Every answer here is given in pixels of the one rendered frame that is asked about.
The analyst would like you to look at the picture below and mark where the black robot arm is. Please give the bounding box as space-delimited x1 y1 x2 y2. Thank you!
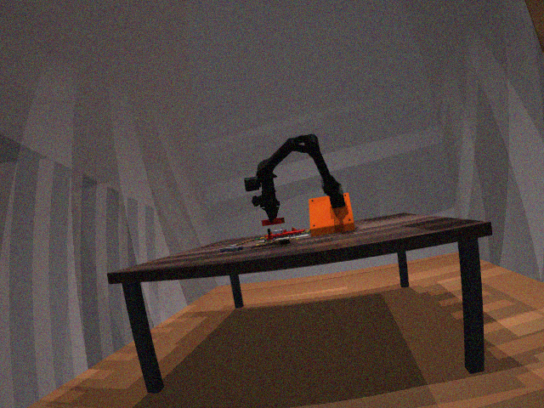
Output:
244 134 345 208

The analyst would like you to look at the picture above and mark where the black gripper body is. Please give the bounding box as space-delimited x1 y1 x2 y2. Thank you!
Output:
260 188 280 207

